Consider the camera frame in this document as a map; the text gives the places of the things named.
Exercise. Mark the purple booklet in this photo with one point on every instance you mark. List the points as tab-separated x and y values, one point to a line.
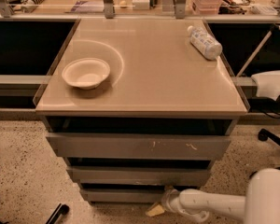
87	7

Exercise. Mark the white cane stick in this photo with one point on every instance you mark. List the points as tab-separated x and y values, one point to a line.
273	27

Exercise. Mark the middle drawer front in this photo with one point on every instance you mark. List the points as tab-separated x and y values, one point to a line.
138	176

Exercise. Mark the black office chair base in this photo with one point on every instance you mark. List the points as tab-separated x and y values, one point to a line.
264	135

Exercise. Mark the clear plastic water bottle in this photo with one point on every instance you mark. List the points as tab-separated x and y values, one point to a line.
208	46

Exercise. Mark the black coiled device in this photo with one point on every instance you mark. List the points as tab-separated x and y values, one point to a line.
30	5

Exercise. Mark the top drawer front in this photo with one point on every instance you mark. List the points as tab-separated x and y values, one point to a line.
138	146

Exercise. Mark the grey drawer cabinet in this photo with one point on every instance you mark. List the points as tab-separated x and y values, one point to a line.
158	84

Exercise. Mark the drawer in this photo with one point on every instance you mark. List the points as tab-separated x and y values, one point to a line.
122	195
138	146
138	176

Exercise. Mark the white paper bowl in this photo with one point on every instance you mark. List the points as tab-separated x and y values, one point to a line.
86	73

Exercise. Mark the black chair leg bottom left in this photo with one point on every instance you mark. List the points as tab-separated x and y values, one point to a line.
61	210

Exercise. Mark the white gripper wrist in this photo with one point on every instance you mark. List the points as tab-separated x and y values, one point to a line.
168	200

